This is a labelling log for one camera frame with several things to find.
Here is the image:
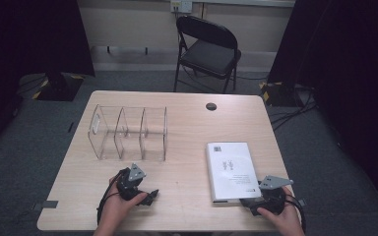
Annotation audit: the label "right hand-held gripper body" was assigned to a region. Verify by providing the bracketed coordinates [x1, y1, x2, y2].
[250, 175, 295, 216]

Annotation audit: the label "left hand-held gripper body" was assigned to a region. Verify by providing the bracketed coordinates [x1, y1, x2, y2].
[115, 162, 148, 202]

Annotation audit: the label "white book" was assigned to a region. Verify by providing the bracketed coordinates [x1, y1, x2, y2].
[205, 142, 263, 204]

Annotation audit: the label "clear acrylic file rack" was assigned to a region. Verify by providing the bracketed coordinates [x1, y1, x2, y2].
[88, 103, 169, 162]

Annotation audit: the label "person's right hand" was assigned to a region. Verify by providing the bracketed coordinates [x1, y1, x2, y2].
[257, 186, 305, 232]

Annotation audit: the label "person's left hand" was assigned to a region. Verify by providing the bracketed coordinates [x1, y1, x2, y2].
[96, 176, 150, 228]

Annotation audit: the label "black stand base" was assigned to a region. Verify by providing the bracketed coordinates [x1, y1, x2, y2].
[259, 81, 309, 108]
[31, 72, 86, 102]

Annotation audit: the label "black folding chair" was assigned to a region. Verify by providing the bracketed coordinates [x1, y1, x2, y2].
[173, 15, 243, 94]

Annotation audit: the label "black curtain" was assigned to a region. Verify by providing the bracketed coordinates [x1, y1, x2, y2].
[0, 0, 96, 155]
[267, 0, 378, 217]

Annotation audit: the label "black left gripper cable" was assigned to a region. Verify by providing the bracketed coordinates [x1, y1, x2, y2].
[96, 167, 130, 227]

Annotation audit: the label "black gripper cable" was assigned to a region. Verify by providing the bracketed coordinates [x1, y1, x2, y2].
[96, 167, 130, 227]
[284, 193, 308, 234]

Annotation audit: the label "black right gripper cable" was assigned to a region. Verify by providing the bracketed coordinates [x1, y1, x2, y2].
[284, 193, 308, 234]

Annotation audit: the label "black floor cables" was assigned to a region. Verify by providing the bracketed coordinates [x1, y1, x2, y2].
[270, 85, 318, 132]

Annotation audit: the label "white wall socket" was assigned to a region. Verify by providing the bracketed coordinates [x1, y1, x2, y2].
[170, 0, 194, 15]

